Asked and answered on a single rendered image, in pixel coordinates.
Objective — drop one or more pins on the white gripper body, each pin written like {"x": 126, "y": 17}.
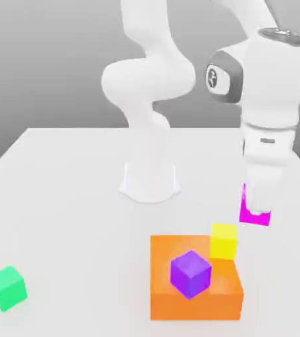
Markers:
{"x": 267, "y": 163}

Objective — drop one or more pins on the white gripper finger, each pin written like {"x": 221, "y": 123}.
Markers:
{"x": 260, "y": 197}

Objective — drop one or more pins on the small magenta cube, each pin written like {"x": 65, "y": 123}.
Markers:
{"x": 255, "y": 219}

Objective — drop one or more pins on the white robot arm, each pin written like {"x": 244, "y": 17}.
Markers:
{"x": 150, "y": 79}

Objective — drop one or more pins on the small yellow cube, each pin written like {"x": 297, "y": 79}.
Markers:
{"x": 223, "y": 243}

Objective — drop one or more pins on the small purple cube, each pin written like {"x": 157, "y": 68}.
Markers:
{"x": 190, "y": 273}

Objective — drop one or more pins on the small green cube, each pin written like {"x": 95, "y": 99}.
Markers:
{"x": 6, "y": 288}

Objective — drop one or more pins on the large orange box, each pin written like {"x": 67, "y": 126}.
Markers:
{"x": 192, "y": 306}

